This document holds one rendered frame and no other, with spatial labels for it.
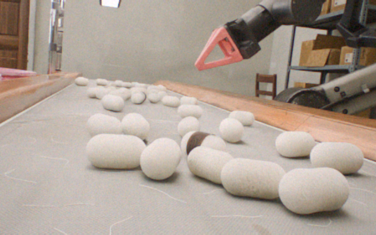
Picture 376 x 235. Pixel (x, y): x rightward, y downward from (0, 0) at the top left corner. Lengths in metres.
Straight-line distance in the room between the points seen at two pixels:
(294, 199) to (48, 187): 0.11
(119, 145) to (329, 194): 0.11
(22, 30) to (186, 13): 2.17
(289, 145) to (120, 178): 0.14
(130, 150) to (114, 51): 4.91
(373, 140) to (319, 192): 0.20
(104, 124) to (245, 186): 0.13
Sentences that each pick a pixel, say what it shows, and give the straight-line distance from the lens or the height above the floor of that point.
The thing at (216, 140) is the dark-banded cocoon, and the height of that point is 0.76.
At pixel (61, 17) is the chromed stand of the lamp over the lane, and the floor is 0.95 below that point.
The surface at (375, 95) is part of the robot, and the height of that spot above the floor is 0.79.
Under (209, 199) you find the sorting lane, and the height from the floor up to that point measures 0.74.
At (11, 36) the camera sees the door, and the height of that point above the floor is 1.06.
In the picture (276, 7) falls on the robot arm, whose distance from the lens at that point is 0.65.
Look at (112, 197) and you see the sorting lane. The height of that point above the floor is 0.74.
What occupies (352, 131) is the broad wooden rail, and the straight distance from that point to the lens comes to 0.39.
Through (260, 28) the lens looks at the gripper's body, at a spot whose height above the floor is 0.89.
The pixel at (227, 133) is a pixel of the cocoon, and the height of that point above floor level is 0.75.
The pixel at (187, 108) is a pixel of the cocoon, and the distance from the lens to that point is 0.47.
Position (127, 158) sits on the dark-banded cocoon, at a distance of 0.20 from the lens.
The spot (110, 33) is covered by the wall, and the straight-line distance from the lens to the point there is 5.12.
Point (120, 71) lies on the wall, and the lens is 5.10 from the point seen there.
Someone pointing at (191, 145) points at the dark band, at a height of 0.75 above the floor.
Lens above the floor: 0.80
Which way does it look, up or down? 7 degrees down
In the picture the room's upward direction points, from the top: 6 degrees clockwise
